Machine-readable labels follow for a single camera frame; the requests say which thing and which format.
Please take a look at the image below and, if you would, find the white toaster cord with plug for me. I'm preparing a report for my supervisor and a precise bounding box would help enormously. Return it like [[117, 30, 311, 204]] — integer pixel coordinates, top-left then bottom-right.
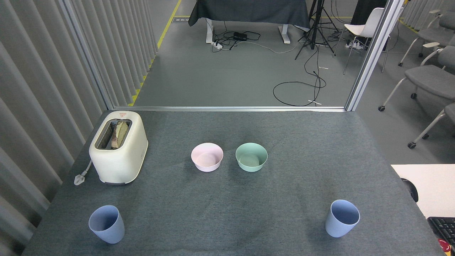
[[74, 160, 93, 186]]

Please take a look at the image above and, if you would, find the silver aluminium post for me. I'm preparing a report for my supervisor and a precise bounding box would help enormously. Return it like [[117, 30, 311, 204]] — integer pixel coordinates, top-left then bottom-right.
[[344, 0, 406, 112], [59, 0, 115, 111]]

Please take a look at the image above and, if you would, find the white floor cable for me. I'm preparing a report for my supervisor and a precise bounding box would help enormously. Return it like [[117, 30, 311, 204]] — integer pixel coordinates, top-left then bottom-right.
[[245, 40, 303, 54]]

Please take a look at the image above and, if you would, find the silver aluminium rail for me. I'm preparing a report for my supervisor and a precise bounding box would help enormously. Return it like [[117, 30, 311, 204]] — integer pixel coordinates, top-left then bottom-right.
[[113, 106, 346, 113]]

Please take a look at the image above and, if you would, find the white table leg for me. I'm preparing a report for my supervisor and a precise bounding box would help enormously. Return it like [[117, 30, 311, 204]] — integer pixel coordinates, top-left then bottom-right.
[[205, 18, 215, 44], [278, 25, 291, 44]]

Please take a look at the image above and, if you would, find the grey office chair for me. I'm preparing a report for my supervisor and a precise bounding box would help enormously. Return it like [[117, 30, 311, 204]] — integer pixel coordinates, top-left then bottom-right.
[[398, 10, 455, 67], [408, 103, 455, 149], [378, 45, 455, 112]]

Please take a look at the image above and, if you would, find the dark grey table cloth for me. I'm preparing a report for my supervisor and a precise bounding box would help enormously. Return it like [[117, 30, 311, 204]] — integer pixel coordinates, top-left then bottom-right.
[[188, 0, 311, 30]]

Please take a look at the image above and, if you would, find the white side table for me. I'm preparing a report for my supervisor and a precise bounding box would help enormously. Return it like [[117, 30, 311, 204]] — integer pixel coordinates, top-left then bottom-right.
[[391, 164, 455, 219]]

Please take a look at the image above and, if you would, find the black looped floor cable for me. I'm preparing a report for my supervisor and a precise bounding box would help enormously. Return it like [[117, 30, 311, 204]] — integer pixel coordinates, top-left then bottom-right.
[[273, 46, 327, 107]]

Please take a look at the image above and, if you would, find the black tripod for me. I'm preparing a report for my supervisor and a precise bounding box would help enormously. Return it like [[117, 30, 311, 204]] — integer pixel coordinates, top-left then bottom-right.
[[295, 0, 340, 60]]

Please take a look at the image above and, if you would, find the cream white toaster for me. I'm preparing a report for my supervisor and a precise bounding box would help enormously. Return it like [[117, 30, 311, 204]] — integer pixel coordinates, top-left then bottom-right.
[[89, 111, 148, 185]]

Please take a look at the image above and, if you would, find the black keyboard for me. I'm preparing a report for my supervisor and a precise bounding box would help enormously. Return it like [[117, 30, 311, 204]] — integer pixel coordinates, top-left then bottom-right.
[[427, 217, 455, 246]]

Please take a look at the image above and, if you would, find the pink bowl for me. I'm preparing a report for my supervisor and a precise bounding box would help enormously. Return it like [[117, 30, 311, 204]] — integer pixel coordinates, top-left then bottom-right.
[[191, 143, 224, 172]]

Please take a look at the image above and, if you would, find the blue plastic cup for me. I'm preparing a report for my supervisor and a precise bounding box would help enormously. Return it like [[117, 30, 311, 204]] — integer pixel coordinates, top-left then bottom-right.
[[325, 199, 360, 238], [89, 205, 125, 244]]

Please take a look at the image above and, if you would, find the black rounded object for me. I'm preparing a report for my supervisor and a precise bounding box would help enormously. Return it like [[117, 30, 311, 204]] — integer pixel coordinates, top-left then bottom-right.
[[401, 178, 419, 203]]

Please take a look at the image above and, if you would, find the white plastic chair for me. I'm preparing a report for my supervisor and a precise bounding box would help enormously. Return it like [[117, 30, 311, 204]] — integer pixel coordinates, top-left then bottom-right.
[[333, 7, 391, 75]]

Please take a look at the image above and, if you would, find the green bowl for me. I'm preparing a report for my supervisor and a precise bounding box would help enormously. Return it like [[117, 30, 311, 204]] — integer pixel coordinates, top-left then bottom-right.
[[235, 143, 268, 172]]

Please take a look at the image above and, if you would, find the toasted bread slice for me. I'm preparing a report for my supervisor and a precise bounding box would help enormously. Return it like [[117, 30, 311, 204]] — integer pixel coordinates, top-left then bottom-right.
[[111, 120, 129, 149]]

